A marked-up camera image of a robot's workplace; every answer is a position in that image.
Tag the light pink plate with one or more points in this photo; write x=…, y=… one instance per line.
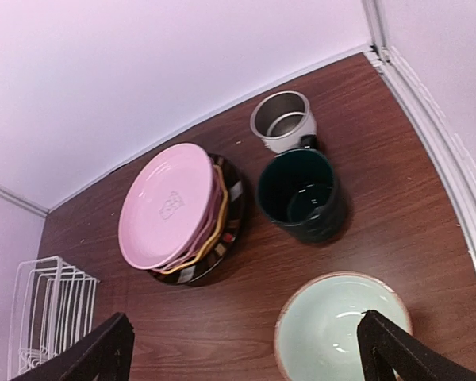
x=165, y=206

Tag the black rimmed cream plate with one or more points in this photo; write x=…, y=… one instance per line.
x=234, y=214

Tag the white wire dish rack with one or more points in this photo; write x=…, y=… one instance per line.
x=52, y=309

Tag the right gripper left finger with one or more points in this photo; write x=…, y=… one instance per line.
x=103, y=354

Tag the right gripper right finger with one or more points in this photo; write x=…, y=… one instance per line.
x=387, y=351

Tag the dark green mug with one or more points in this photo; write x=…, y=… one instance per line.
x=300, y=193

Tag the dark pink polka dot plate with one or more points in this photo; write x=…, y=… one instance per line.
x=218, y=198

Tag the right aluminium frame post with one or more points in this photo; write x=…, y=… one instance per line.
x=452, y=161

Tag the left aluminium frame post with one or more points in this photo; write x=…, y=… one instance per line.
x=22, y=202

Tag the aluminium frame post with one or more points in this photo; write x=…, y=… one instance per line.
x=22, y=202
x=452, y=161

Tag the white and brown cup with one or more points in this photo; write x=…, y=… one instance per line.
x=282, y=119

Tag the yellow polka dot plate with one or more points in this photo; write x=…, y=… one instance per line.
x=212, y=239

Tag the light blue bowl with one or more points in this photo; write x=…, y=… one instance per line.
x=315, y=337

